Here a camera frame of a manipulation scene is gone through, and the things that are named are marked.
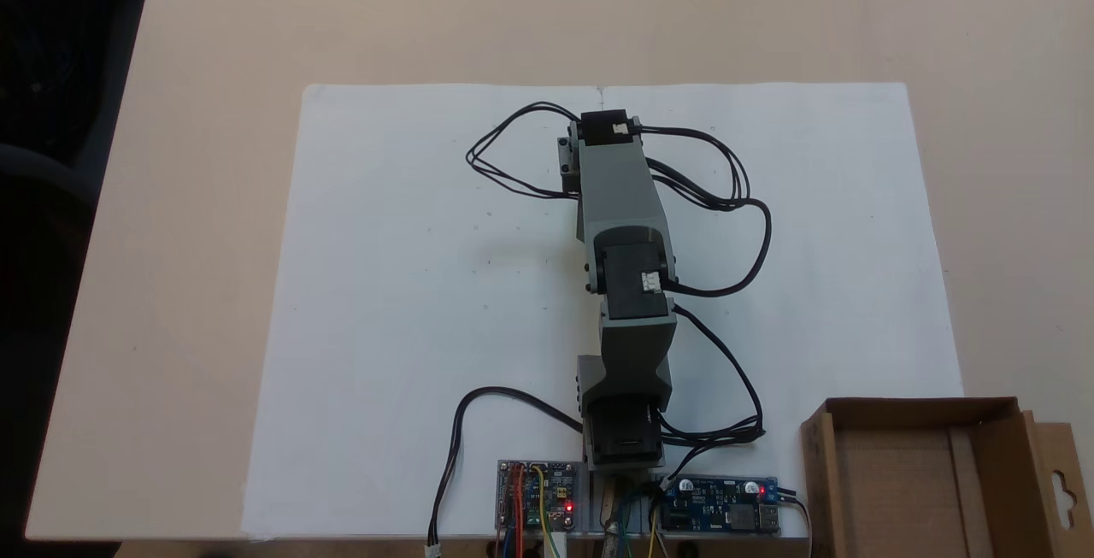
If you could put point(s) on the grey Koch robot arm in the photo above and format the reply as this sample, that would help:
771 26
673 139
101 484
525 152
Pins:
622 190

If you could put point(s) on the white paper sheet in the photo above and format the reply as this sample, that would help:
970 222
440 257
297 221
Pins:
410 284

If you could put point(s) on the blue circuit board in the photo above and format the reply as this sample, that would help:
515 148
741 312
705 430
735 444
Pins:
718 507

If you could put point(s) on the brown cardboard box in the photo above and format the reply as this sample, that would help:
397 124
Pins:
906 481

